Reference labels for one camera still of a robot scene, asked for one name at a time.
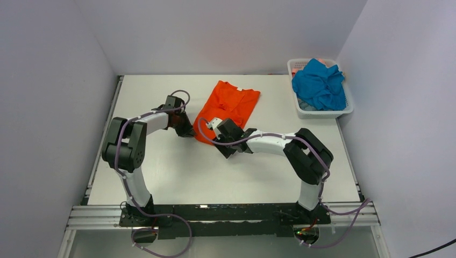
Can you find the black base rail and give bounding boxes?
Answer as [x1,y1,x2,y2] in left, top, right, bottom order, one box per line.
[119,203,331,240]

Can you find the black power cable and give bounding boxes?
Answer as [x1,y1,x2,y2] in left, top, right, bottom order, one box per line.
[408,242,456,258]

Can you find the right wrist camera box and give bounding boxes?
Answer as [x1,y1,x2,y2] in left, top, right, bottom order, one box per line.
[206,117,222,139]

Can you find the orange t shirt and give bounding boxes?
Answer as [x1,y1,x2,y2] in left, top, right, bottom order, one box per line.
[194,81,260,144]

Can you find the blue t shirt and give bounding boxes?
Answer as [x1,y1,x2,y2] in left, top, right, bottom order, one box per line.
[292,58,346,111]

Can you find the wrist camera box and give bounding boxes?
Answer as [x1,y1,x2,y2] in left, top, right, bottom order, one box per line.
[174,103,186,114]
[206,117,222,139]

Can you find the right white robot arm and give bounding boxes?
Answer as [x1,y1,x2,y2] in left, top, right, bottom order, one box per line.
[207,118,334,224]

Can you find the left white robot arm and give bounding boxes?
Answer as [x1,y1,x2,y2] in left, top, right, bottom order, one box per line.
[101,93,195,226]

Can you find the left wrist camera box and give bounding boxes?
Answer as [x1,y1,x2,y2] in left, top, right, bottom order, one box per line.
[174,103,186,114]

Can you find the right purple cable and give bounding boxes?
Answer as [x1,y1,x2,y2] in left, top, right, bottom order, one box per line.
[197,117,373,249]

